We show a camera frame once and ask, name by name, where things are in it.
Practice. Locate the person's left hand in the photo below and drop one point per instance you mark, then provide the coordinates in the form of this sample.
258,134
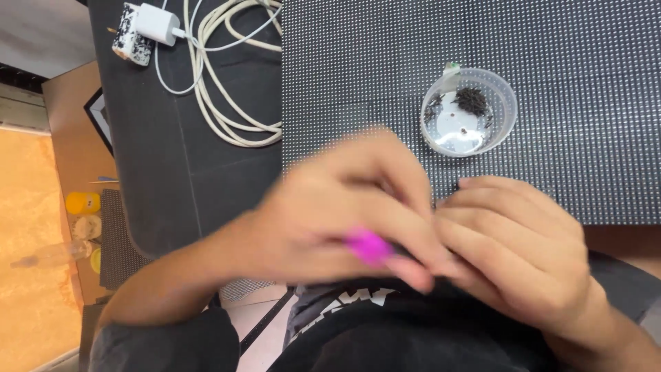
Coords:
330,217

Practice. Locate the person's right hand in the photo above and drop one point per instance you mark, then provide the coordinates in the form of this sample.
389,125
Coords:
516,248

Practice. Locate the person's left fingers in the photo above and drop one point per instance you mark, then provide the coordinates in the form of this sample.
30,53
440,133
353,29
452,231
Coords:
413,227

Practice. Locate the person's right fingers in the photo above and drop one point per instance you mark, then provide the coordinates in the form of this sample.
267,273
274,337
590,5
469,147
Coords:
480,232

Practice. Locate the person's black printed shirt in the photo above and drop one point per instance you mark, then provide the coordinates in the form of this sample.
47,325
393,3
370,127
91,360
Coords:
392,336

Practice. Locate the clear plastic container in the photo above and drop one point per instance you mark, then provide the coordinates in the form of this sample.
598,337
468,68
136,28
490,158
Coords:
469,112

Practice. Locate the pile of small black screws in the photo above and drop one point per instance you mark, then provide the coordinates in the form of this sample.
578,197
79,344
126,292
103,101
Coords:
471,101

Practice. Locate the black LED matrix panel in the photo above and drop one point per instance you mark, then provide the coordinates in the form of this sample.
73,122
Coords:
465,51

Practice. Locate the black rubber work mat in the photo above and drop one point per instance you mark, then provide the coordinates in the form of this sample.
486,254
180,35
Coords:
206,181

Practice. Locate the small black LED panel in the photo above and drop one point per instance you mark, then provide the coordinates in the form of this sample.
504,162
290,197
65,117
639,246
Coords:
119,243

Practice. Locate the yellow round lid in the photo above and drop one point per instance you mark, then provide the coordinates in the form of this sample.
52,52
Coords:
96,261

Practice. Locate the white charger adapter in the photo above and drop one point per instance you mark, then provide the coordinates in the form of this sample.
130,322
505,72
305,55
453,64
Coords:
157,23

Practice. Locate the black framed board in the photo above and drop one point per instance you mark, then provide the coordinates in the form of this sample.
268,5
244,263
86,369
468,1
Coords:
100,119

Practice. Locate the yellow plastic cap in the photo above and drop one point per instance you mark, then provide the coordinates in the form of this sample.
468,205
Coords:
82,203

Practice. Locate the white block with black specks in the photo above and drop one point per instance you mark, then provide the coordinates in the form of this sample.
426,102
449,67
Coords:
130,39

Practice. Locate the clear plastic bottle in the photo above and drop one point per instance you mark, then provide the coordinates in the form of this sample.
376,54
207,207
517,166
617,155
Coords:
51,254

